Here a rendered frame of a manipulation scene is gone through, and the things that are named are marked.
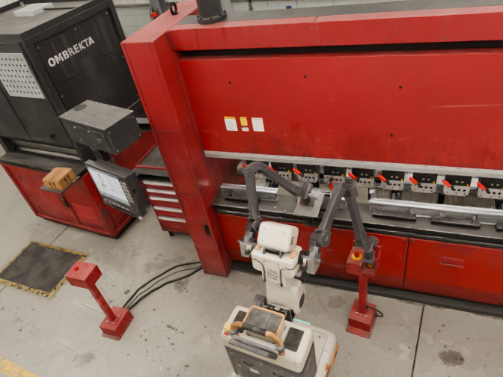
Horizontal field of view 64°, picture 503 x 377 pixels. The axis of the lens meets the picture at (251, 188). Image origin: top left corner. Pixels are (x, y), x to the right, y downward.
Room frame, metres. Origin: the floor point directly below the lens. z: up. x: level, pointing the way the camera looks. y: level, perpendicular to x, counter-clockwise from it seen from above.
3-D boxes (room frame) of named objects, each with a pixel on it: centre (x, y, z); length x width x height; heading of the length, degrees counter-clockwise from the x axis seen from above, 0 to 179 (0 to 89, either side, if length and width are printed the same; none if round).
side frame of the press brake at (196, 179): (2.97, 0.32, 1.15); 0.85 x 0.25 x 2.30; 153
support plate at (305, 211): (2.24, -0.40, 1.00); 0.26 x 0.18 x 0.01; 153
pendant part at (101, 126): (2.48, 0.90, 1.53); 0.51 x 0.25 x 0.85; 48
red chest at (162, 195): (3.36, 0.71, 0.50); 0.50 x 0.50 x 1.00; 63
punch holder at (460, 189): (1.93, -1.34, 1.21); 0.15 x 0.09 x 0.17; 63
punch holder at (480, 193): (1.83, -1.51, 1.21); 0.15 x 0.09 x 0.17; 63
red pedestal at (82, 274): (2.25, 1.45, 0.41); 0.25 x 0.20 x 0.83; 153
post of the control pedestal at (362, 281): (1.82, -0.67, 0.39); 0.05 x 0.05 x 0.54; 56
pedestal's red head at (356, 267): (1.82, -0.67, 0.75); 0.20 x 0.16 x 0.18; 56
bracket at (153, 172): (2.71, 0.81, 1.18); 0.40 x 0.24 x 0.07; 63
